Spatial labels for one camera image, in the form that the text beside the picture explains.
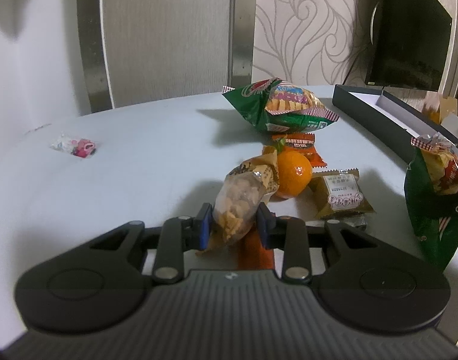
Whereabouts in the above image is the black wall television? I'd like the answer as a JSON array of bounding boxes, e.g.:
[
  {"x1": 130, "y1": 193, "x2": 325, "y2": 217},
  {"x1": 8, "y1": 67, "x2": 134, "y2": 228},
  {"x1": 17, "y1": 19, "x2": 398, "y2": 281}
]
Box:
[{"x1": 365, "y1": 0, "x2": 452, "y2": 91}]

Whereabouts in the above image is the orange wrapper near gripper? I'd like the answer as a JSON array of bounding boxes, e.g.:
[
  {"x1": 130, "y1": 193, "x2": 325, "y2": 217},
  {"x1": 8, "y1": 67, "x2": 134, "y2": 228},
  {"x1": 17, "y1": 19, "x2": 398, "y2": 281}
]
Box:
[{"x1": 237, "y1": 228, "x2": 275, "y2": 271}]

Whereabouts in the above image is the orange snack packet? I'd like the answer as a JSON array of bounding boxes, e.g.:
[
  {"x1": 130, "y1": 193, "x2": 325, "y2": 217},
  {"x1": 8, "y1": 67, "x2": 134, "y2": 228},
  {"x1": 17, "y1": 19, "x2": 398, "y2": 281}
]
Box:
[{"x1": 271, "y1": 133, "x2": 327, "y2": 167}]

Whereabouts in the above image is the blue orange carton box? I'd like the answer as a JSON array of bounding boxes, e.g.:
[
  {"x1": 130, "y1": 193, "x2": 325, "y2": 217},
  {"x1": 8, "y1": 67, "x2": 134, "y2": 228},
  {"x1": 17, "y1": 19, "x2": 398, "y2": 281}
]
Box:
[{"x1": 422, "y1": 91, "x2": 458, "y2": 138}]

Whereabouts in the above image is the black tray box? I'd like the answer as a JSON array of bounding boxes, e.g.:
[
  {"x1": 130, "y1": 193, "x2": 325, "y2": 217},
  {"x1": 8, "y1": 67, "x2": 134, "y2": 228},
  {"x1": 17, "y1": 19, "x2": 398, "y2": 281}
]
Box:
[{"x1": 332, "y1": 85, "x2": 458, "y2": 164}]

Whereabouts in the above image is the orange mandarin fruit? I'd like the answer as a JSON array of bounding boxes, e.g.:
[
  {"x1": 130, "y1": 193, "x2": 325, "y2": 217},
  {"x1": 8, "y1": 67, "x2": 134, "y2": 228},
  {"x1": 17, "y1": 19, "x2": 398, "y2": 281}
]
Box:
[{"x1": 274, "y1": 137, "x2": 313, "y2": 199}]

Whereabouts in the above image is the green cracker bag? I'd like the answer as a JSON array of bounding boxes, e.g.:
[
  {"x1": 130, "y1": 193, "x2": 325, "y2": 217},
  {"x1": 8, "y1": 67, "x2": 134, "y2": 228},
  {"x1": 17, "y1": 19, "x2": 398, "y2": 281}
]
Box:
[
  {"x1": 404, "y1": 133, "x2": 458, "y2": 270},
  {"x1": 222, "y1": 78, "x2": 339, "y2": 133}
]

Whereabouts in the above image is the brown pastry packet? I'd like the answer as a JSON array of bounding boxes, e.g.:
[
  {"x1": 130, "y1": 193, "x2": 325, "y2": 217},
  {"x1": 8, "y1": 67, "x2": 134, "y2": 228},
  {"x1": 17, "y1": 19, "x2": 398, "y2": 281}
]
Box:
[{"x1": 309, "y1": 168, "x2": 374, "y2": 219}]

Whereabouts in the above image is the green cracker bag on table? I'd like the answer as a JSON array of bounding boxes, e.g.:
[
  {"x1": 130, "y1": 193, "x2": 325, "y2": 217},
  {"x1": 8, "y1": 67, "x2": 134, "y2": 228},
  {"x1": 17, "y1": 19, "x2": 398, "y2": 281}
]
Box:
[{"x1": 222, "y1": 78, "x2": 339, "y2": 133}]

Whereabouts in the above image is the clear brown cracker packet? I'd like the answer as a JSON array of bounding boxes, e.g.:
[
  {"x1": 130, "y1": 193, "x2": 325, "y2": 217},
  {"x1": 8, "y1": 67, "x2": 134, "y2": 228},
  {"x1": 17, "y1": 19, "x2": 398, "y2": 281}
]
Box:
[{"x1": 196, "y1": 146, "x2": 279, "y2": 256}]

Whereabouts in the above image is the pink white candy wrapper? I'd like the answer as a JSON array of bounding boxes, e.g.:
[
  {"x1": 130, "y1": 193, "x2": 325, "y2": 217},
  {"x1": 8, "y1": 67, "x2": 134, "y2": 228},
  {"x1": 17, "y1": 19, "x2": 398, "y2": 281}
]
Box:
[{"x1": 50, "y1": 134, "x2": 97, "y2": 158}]

